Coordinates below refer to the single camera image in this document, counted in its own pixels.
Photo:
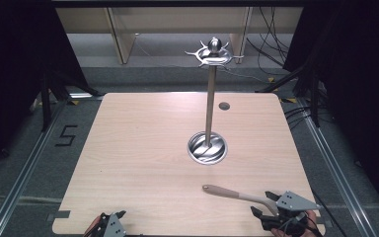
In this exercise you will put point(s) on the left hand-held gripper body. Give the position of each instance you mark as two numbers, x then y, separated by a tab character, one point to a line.
113	227

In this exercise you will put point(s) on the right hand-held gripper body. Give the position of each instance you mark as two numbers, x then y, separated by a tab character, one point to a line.
292	201

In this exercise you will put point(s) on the silver metal utensil rack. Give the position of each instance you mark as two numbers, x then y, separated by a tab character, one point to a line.
209	108

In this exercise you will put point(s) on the person's left hand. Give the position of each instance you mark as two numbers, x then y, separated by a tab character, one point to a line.
92	225

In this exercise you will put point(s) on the person's right hand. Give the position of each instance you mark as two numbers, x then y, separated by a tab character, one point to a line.
311	219

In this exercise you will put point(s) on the grey round table grommet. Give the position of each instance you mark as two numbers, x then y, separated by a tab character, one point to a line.
224	106

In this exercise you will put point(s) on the black metal stand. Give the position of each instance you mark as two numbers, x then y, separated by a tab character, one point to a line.
315	98

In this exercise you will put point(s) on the black curtain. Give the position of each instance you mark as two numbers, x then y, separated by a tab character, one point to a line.
358	82
16	65

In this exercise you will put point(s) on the beige wooden desk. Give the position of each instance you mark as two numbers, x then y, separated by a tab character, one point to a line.
177	19

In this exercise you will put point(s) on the aluminium floor rail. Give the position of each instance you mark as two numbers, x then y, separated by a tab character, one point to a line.
23	171
337	171

